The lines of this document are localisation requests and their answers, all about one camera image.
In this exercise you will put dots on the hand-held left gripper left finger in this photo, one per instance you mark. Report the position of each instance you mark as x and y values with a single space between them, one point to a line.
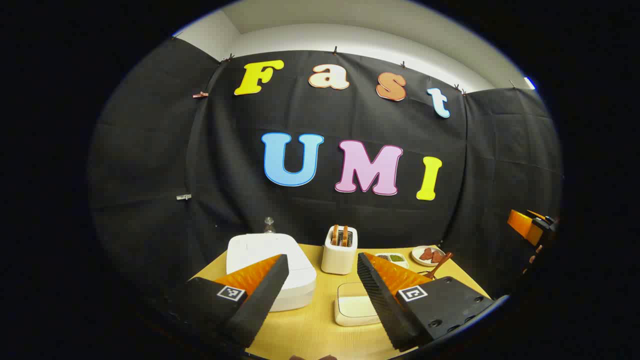
262 300

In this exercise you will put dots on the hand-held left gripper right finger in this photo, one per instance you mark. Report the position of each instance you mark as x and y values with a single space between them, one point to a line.
380 305

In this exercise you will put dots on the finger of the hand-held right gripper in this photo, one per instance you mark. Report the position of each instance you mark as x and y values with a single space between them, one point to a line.
520 224

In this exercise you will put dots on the clear box of rice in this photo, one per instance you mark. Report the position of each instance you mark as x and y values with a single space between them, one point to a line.
352 305

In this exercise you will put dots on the white rice cooker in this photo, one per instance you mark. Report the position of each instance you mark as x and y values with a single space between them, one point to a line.
260 247

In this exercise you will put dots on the brown wooden spoon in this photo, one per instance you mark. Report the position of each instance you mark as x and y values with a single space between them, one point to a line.
442 264

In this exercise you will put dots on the white divided dish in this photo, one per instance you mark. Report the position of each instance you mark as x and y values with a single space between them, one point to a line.
406 263

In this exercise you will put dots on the green beans heap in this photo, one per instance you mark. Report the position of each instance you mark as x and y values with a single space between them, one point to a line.
396 258

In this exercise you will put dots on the white round plate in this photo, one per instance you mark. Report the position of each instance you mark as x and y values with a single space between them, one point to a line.
416 257

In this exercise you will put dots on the white toaster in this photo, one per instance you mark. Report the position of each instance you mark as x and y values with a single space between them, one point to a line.
337 260

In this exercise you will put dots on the red meat piece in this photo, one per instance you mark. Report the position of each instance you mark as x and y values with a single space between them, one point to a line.
437 257
426 254

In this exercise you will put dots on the clear glass bottle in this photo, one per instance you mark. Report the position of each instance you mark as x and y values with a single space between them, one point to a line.
269 226

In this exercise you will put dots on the toast slice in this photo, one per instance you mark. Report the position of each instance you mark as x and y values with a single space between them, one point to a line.
335 235
345 236

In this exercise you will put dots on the black backdrop cloth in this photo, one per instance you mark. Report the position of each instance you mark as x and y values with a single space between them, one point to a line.
225 150

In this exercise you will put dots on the copper clip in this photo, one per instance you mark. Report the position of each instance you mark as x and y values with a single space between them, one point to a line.
200 94

